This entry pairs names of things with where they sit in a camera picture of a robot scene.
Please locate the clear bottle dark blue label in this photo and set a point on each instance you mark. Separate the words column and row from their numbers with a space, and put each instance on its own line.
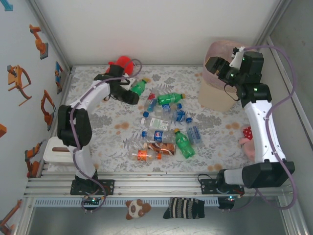
column 180, row 115

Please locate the blue orange wall sticker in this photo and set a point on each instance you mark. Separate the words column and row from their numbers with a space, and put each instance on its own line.
column 58, row 73

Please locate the pink plush toy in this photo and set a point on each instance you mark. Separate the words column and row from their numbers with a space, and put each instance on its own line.
column 247, row 144

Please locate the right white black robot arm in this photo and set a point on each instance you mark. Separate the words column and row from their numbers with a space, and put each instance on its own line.
column 259, row 132

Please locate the pink mesh waste bin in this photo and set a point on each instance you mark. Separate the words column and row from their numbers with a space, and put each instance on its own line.
column 212, row 98

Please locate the clear bottle orange label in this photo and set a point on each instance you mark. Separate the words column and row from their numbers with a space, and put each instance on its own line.
column 143, row 153

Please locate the brown teddy bear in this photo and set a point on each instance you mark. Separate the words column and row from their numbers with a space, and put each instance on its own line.
column 135, row 209

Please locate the clear bottle blue cap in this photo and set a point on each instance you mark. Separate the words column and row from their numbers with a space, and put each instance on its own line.
column 146, row 113

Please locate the blue label bottle blue cap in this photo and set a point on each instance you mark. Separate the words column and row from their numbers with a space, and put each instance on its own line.
column 167, row 107

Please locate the floral table mat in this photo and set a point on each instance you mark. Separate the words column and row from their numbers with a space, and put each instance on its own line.
column 151, row 166

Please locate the red plush toy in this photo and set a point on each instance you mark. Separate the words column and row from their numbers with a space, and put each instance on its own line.
column 126, row 62

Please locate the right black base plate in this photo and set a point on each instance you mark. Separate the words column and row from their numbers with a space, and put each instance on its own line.
column 207, row 187

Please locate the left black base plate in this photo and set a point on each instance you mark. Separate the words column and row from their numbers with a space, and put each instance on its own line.
column 108, row 186

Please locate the light blue label water bottle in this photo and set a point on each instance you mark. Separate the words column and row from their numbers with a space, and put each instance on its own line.
column 194, row 133

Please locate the white tissue box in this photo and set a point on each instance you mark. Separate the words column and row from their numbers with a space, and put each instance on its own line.
column 55, row 157

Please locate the aluminium frame rail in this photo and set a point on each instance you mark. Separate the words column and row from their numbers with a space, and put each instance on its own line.
column 159, row 188

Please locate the clear bottle white green label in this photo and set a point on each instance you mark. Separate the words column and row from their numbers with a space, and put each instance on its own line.
column 159, row 123

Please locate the black controller board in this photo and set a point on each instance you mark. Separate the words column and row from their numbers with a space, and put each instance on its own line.
column 226, row 203
column 91, row 201

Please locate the aluminium corner post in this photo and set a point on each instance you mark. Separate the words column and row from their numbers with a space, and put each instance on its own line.
column 274, row 19
column 50, row 33

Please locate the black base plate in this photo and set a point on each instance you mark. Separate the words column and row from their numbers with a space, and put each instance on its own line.
column 207, row 187
column 108, row 186

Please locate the black striped sock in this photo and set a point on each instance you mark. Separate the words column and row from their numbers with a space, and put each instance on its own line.
column 183, row 208

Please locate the Pepsi bottle blue cap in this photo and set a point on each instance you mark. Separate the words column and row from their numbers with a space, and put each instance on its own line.
column 157, row 135

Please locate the green plastic soda bottle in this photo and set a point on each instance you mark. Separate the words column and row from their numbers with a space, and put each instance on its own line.
column 184, row 144
column 170, row 98
column 140, row 86

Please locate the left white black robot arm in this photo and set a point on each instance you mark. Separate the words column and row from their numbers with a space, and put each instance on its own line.
column 83, row 127

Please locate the brown coffee drink bottle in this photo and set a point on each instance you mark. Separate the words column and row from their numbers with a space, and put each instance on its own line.
column 163, row 147

